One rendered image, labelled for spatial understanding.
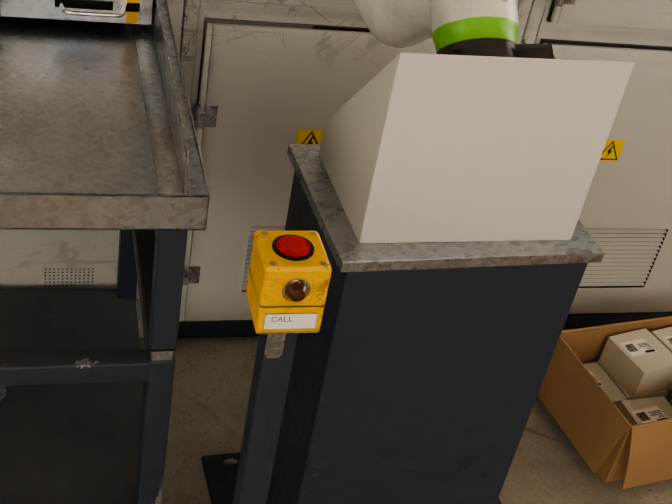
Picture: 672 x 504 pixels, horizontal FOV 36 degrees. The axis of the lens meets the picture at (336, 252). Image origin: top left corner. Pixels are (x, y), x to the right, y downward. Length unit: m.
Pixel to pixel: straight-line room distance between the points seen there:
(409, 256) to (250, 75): 0.68
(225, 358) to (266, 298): 1.20
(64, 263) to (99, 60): 0.69
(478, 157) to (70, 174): 0.56
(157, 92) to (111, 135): 0.15
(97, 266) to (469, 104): 1.10
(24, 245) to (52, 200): 0.88
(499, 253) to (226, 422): 0.90
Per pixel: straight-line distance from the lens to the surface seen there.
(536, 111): 1.47
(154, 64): 1.68
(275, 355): 1.28
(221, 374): 2.35
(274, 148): 2.13
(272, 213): 2.22
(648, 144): 2.45
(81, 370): 1.57
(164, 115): 1.54
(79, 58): 1.69
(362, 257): 1.47
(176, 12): 1.99
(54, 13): 1.77
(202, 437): 2.20
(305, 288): 1.18
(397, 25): 1.66
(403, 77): 1.37
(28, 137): 1.47
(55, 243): 2.24
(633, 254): 2.65
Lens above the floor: 1.59
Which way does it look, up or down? 35 degrees down
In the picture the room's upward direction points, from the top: 11 degrees clockwise
